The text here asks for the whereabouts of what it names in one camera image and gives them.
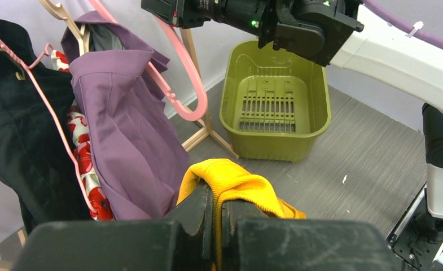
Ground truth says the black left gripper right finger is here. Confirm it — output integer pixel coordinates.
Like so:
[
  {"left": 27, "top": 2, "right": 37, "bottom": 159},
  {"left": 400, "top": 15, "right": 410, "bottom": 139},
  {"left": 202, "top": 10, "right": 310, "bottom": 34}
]
[{"left": 222, "top": 200, "right": 405, "bottom": 270}]

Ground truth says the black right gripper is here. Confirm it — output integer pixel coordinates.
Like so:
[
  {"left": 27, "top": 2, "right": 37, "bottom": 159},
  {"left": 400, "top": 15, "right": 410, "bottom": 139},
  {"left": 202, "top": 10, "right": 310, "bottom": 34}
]
[{"left": 141, "top": 0, "right": 269, "bottom": 38}]

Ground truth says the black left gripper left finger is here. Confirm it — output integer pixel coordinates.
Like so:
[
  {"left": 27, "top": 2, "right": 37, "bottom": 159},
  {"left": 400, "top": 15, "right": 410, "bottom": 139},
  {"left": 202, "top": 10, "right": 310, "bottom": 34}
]
[{"left": 12, "top": 183, "right": 213, "bottom": 270}]

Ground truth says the yellow skirt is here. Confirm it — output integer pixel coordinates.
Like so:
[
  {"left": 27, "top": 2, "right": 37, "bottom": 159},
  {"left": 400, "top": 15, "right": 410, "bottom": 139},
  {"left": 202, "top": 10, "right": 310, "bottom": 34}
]
[{"left": 177, "top": 159, "right": 306, "bottom": 270}]

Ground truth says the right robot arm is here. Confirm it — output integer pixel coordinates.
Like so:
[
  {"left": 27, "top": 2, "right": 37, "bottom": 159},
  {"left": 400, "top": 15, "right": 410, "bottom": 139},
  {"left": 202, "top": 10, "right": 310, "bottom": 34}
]
[{"left": 141, "top": 1, "right": 443, "bottom": 220}]

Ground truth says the purple skirt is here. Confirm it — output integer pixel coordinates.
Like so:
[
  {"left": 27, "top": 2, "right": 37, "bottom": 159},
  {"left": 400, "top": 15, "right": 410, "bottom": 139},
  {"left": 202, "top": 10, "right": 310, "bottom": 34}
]
[{"left": 61, "top": 11, "right": 188, "bottom": 220}]

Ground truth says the black skirt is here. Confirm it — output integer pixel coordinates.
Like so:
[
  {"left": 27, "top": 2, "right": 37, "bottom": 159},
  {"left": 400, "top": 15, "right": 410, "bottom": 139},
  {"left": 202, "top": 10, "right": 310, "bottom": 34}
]
[{"left": 0, "top": 19, "right": 91, "bottom": 233}]

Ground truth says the beige wooden hanger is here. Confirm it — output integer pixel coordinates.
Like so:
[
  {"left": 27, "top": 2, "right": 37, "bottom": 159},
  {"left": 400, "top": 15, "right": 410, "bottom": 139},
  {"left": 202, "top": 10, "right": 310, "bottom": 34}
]
[{"left": 39, "top": 0, "right": 90, "bottom": 56}]

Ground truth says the green plastic basket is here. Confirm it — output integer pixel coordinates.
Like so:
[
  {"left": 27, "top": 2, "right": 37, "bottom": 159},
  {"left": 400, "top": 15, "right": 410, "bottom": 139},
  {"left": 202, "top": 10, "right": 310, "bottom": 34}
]
[{"left": 219, "top": 40, "right": 331, "bottom": 163}]

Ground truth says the red white patterned garment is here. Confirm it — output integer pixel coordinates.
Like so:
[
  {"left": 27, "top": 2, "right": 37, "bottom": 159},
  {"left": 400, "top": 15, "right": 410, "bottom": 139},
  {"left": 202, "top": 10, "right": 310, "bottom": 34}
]
[{"left": 50, "top": 49, "right": 114, "bottom": 221}]

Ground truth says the wooden clothes rack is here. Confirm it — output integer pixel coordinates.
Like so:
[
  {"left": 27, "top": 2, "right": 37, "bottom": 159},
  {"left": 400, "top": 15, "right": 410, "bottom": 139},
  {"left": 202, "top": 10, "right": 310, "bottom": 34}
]
[{"left": 181, "top": 29, "right": 239, "bottom": 159}]

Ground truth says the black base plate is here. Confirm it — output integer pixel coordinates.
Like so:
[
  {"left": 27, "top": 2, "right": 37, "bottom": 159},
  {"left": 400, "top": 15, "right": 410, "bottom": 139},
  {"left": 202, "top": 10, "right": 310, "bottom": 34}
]
[{"left": 387, "top": 185, "right": 443, "bottom": 270}]

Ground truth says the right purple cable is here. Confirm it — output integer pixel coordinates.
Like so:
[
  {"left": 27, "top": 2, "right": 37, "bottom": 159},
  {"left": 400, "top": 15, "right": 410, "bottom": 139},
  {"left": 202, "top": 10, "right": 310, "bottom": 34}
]
[{"left": 361, "top": 0, "right": 443, "bottom": 58}]

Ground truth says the thin pink wire hanger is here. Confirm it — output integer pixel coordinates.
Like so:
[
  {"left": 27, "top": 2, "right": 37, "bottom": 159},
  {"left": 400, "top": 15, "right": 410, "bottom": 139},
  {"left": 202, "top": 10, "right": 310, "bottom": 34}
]
[{"left": 0, "top": 20, "right": 99, "bottom": 215}]

